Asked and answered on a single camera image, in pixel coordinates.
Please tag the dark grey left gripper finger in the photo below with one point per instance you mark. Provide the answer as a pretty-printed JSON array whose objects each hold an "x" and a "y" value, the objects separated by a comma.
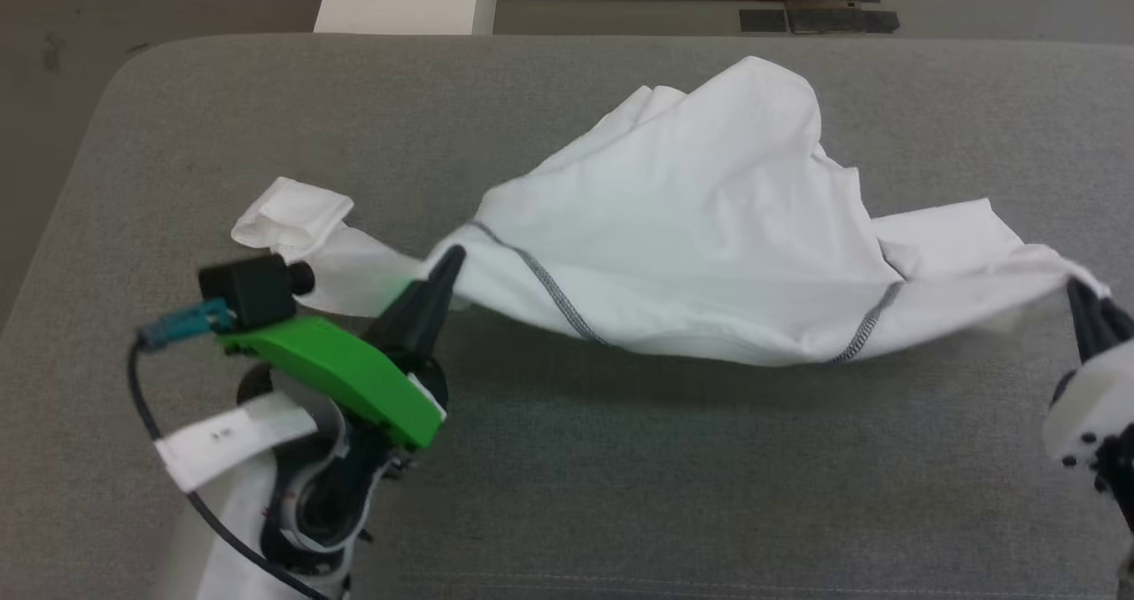
[
  {"x": 403, "y": 307},
  {"x": 432, "y": 325}
]

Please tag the white garment with grey stitching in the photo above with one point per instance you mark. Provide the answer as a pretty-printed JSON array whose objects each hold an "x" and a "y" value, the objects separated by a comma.
[{"x": 691, "y": 228}]

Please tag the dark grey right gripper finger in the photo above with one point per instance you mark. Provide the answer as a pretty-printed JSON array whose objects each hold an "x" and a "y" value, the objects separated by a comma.
[
  {"x": 1118, "y": 325},
  {"x": 1085, "y": 325}
]

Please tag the white paper label tag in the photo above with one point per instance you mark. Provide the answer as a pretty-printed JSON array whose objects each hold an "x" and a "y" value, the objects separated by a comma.
[{"x": 230, "y": 436}]

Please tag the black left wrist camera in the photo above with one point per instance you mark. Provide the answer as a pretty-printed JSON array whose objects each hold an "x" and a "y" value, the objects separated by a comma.
[{"x": 252, "y": 290}]

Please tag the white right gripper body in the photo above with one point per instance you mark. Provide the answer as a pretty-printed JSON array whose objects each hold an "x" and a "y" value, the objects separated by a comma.
[{"x": 1094, "y": 405}]

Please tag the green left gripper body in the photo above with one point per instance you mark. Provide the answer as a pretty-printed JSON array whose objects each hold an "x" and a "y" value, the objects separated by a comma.
[{"x": 337, "y": 361}]

